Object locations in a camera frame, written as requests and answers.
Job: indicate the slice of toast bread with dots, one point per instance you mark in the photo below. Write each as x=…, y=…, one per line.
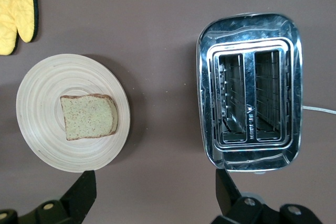
x=89, y=116

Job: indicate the round wooden plate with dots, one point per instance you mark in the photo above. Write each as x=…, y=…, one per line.
x=42, y=129

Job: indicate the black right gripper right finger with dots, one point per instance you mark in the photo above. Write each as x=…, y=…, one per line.
x=231, y=197

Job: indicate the yellow quilted oven mitt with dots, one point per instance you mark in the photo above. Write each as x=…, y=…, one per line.
x=15, y=3

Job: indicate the chrome and beige toaster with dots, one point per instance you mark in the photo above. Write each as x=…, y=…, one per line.
x=249, y=93

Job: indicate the brown table cover mat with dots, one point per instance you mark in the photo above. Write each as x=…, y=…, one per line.
x=162, y=24

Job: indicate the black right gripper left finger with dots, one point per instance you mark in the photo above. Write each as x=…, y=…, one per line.
x=76, y=195

